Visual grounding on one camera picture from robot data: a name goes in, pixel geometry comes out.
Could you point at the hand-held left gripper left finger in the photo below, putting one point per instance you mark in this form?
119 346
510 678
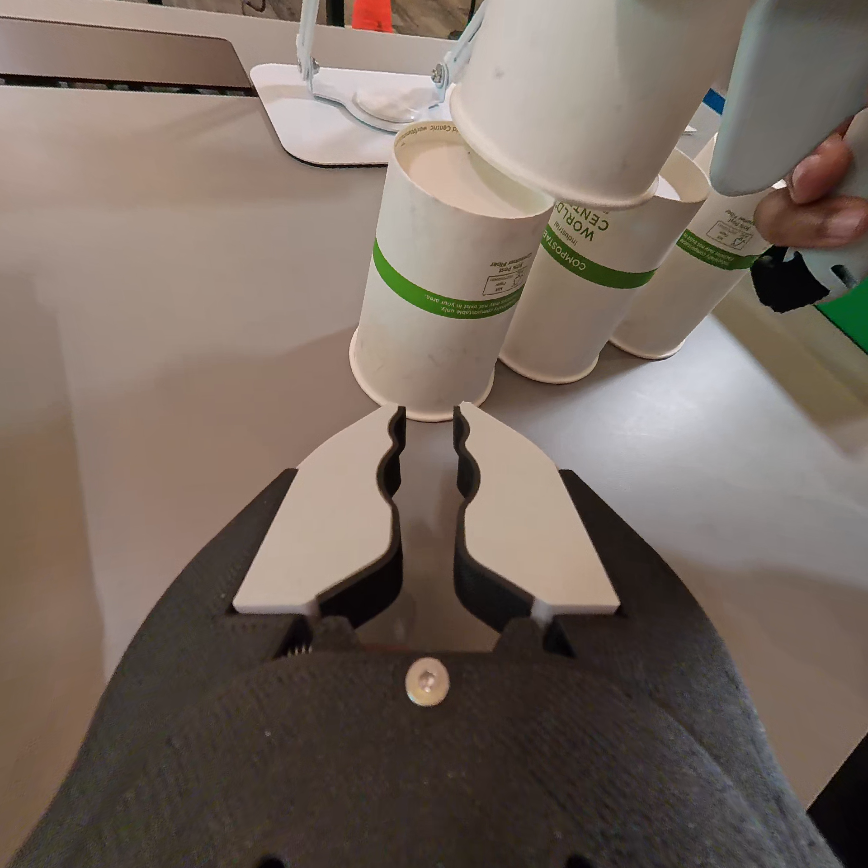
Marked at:
319 529

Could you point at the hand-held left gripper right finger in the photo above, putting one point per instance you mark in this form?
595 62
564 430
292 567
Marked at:
536 529

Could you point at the white paper cup green band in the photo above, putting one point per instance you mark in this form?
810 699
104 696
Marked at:
671 305
576 88
569 325
434 339

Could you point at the grey desk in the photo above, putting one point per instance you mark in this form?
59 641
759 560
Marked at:
169 271
271 41

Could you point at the person's right hand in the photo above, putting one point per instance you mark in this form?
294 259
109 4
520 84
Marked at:
820 217

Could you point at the blue tape strip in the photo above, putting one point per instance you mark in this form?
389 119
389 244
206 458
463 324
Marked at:
712 102

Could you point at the green plastic bin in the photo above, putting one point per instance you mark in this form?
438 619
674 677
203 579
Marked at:
844 325

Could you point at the orange traffic cone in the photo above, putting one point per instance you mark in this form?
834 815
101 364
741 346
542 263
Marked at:
371 13

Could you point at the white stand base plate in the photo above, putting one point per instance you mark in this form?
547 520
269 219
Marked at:
305 129

